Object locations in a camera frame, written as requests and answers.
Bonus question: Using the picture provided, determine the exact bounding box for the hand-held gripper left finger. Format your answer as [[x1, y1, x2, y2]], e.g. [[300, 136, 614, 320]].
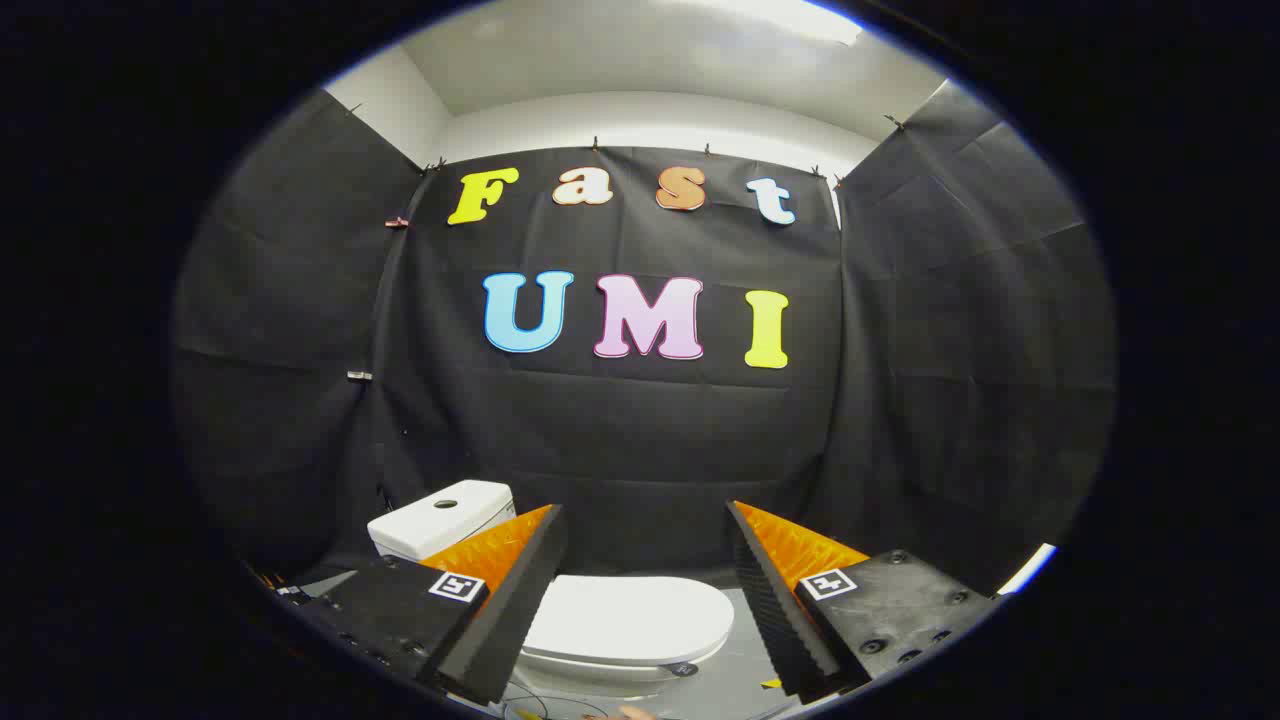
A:
[[275, 503, 569, 707]]

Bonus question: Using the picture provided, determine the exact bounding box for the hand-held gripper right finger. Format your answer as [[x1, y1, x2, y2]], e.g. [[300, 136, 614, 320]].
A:
[[725, 500, 1001, 704]]

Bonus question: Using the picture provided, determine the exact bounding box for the white toilet seat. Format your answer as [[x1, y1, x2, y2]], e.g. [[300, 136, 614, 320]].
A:
[[520, 648, 723, 687]]

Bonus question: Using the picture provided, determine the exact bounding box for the white toilet with tank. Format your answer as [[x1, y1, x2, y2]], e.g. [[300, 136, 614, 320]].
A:
[[367, 480, 721, 701]]

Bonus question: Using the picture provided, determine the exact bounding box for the black backdrop cloth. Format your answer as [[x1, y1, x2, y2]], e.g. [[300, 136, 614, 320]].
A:
[[170, 80, 1118, 601]]

